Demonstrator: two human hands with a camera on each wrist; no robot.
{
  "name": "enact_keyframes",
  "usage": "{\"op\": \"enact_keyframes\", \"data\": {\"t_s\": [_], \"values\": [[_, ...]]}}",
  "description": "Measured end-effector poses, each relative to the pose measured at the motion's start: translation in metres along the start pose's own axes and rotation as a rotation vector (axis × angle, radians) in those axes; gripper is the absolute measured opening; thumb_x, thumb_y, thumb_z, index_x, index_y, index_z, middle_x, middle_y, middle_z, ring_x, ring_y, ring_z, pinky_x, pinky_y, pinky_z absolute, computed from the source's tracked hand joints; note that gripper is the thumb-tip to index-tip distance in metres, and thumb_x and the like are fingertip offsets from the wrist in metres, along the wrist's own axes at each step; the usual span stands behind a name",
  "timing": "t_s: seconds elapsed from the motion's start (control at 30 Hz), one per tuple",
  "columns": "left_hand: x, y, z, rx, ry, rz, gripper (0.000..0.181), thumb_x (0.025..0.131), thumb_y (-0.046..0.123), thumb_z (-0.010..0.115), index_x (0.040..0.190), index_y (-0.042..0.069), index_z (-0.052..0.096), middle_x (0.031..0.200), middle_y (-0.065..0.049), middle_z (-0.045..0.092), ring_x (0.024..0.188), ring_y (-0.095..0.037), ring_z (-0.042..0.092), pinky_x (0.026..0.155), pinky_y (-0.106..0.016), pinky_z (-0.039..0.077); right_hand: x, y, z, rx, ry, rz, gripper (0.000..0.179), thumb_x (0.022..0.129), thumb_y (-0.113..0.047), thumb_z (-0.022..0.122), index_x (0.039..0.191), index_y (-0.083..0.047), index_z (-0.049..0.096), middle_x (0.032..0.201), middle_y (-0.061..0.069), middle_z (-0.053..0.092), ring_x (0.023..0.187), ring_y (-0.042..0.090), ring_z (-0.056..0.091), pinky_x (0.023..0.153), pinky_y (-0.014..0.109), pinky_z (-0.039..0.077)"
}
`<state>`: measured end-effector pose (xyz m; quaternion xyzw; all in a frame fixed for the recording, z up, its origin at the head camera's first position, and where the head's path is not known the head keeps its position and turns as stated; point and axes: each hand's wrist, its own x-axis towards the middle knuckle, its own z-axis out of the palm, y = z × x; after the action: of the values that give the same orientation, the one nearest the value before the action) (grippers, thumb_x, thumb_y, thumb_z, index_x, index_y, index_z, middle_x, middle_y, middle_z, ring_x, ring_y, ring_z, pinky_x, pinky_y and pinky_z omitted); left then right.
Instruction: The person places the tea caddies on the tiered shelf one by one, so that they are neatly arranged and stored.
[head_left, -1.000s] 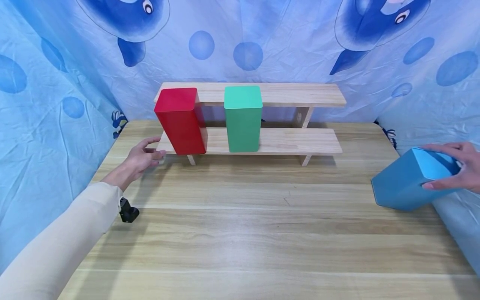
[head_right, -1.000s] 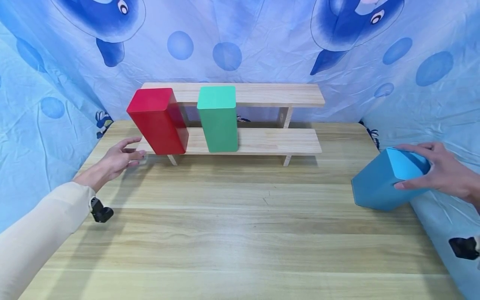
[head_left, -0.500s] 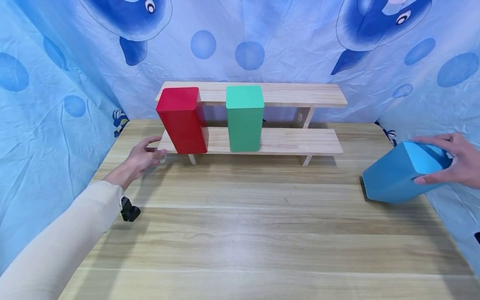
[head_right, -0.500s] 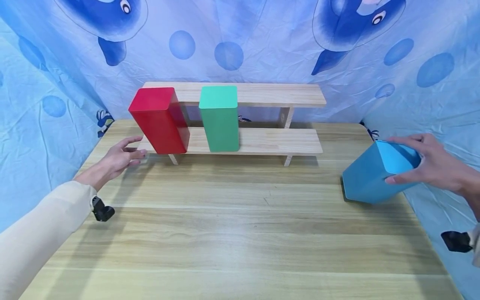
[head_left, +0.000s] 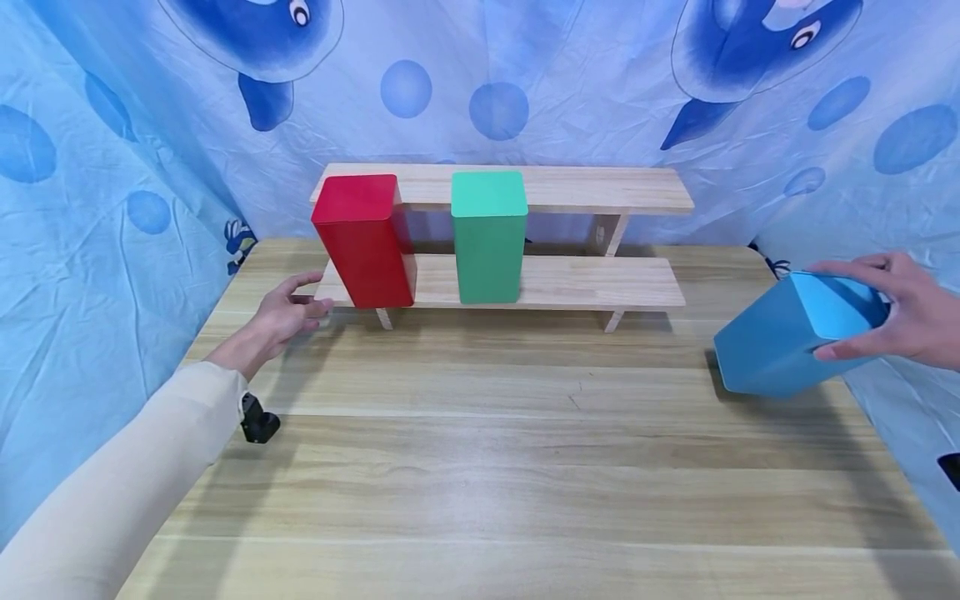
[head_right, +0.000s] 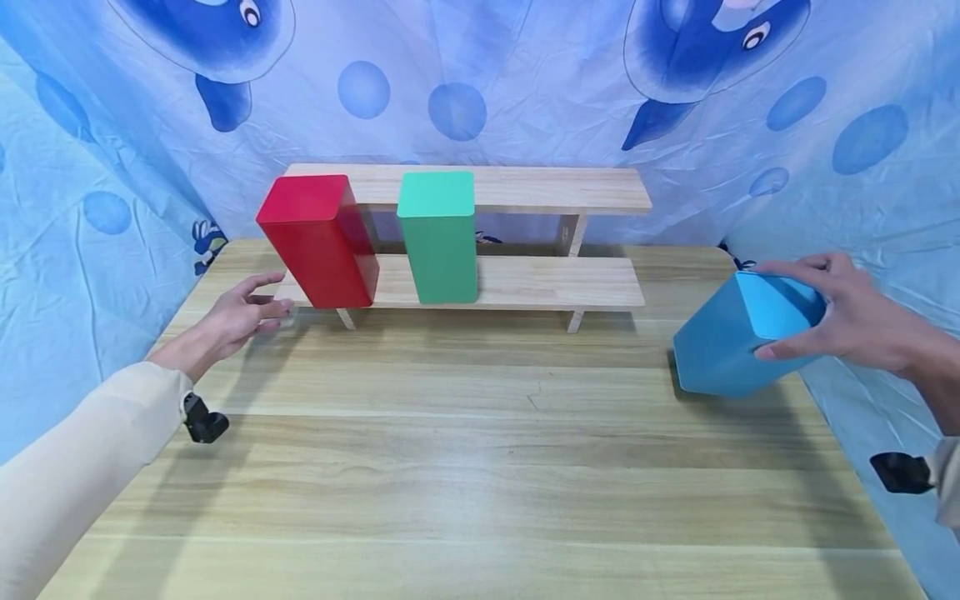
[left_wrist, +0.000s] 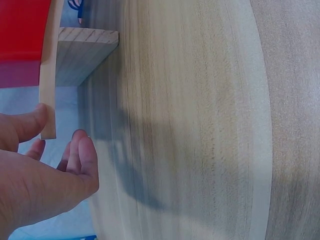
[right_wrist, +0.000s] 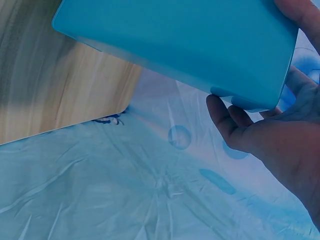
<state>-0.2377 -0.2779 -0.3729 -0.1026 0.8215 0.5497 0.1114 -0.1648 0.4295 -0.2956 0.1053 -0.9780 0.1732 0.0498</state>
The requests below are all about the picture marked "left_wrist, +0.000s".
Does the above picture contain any red box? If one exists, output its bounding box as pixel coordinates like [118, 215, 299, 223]
[0, 0, 52, 88]

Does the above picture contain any person's left hand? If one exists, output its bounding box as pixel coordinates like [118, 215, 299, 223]
[0, 103, 100, 240]

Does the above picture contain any light wooden shelf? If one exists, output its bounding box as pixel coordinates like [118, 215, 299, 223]
[39, 0, 273, 240]

